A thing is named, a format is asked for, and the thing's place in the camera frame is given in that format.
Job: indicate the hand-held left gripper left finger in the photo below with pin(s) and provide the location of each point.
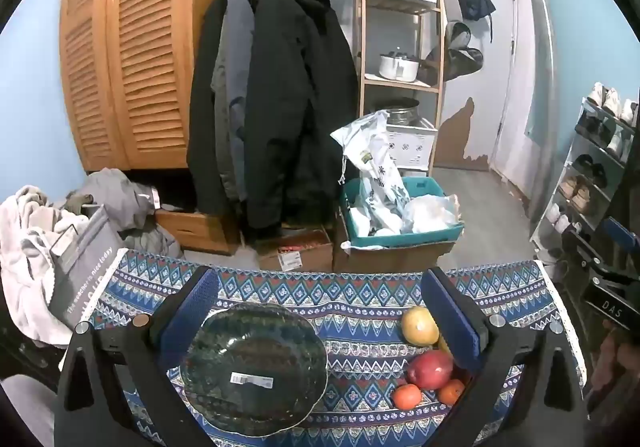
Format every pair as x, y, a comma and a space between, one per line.
192, 309

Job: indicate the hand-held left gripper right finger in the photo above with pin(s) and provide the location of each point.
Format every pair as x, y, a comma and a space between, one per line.
452, 322

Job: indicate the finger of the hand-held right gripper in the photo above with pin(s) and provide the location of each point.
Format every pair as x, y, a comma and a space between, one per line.
619, 233
580, 249

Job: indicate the yellow green mango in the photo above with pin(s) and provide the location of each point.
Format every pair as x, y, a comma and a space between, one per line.
443, 344

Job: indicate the red apple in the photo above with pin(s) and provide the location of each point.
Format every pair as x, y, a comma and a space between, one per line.
430, 369

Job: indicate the small orange tangerine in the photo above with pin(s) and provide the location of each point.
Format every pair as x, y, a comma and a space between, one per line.
406, 396
451, 392

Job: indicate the dark scalloped glass bowl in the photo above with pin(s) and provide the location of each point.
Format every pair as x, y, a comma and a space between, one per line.
252, 367

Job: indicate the person's right hand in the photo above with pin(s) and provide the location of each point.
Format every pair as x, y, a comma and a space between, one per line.
607, 362

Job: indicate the metal shoe rack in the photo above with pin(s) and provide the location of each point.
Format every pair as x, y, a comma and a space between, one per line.
555, 207

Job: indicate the group of shoes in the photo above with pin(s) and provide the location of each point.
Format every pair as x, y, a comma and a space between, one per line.
582, 177

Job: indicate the wooden drawer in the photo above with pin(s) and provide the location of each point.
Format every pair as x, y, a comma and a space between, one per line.
197, 229

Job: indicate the large cardboard box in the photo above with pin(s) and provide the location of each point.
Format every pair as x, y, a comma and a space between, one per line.
395, 258

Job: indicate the blue patterned tablecloth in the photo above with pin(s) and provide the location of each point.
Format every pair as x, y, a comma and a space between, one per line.
360, 297

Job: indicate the teal plastic basket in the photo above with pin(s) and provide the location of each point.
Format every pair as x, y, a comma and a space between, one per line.
405, 238

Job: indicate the clear plastic bag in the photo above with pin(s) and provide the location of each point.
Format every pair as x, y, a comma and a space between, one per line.
432, 212

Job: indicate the grey lettered bag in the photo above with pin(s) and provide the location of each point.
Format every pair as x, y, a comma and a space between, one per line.
85, 267

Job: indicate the cardboard box with red print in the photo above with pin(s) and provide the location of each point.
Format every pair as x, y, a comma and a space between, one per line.
300, 252

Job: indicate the grey clothes pile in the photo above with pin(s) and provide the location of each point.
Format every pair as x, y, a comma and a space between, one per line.
120, 199

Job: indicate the olive cloth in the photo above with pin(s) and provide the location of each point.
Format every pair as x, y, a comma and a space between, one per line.
79, 203

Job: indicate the printed white plastic bag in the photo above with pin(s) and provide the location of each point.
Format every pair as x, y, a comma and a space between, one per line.
375, 162

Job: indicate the white fleece blanket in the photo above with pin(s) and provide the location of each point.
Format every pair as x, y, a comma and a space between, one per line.
25, 247

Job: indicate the white patterned basket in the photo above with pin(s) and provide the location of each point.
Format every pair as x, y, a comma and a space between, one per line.
412, 144

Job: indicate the person's grey trouser leg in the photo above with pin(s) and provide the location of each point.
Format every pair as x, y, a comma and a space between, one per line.
25, 407

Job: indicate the white door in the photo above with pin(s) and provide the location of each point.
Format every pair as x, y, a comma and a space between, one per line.
492, 52

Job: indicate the metal pot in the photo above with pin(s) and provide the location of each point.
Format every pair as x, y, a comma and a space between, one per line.
397, 111

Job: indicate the dark hanging bags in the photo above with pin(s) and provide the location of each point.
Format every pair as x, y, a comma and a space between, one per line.
457, 54

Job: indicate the black hooded coat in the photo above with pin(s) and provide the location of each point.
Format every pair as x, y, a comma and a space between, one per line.
295, 102

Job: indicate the grey jacket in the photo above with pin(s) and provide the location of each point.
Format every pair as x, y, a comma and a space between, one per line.
232, 77

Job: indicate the white pot with lid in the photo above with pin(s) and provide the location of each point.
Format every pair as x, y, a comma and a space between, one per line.
397, 66

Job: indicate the wooden louvred wardrobe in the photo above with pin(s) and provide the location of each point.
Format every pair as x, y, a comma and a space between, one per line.
130, 52

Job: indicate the wooden shelf rack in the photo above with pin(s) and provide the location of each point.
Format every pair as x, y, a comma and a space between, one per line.
362, 52

